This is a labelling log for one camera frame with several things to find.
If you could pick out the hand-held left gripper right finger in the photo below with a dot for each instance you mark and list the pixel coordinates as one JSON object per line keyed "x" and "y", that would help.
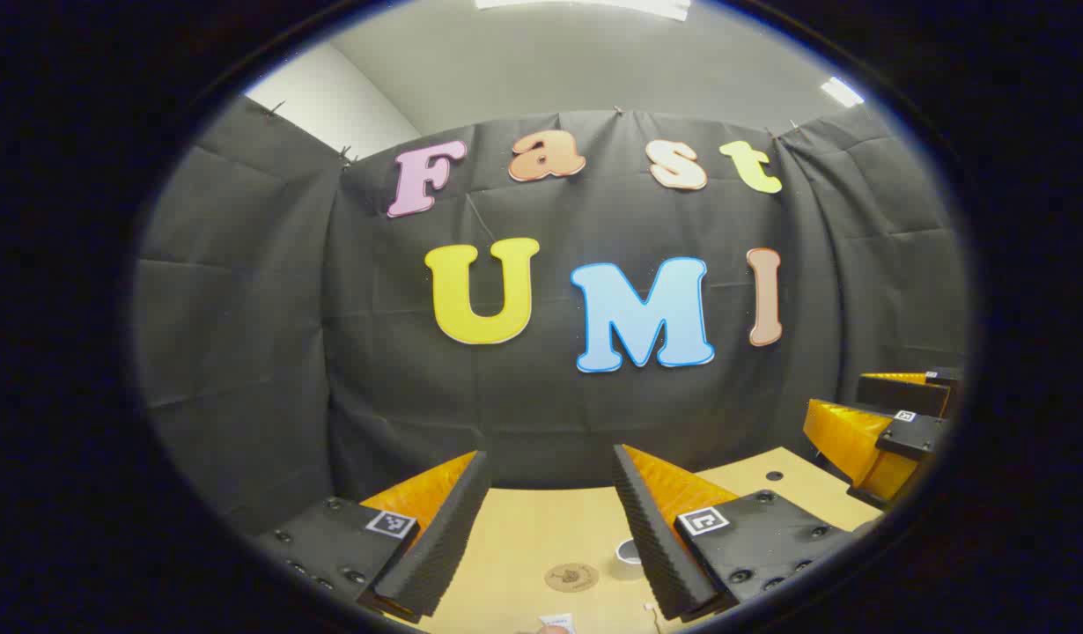
{"x": 652, "y": 537}

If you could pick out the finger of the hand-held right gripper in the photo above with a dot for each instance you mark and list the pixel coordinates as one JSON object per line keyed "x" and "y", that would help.
{"x": 845, "y": 436}
{"x": 902, "y": 394}

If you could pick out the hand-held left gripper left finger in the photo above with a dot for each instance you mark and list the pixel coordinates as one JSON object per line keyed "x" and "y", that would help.
{"x": 436, "y": 537}

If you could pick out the beige toothbrush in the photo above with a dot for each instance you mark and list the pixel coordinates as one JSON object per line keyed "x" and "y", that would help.
{"x": 651, "y": 609}

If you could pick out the round wooden coaster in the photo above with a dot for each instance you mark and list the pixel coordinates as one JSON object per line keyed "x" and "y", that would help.
{"x": 571, "y": 578}

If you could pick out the white toothpaste tube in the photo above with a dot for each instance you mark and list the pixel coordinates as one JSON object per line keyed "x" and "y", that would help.
{"x": 556, "y": 622}

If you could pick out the light wooden desktop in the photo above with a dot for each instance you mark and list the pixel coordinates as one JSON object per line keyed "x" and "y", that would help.
{"x": 524, "y": 546}

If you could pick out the black backdrop cloth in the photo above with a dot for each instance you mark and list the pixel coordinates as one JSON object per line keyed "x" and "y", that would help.
{"x": 541, "y": 405}

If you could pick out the small ceiling light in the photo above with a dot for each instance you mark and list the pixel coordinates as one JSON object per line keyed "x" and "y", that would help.
{"x": 841, "y": 91}

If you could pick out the long ceiling light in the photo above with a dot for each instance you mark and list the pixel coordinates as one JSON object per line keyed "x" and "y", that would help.
{"x": 585, "y": 5}

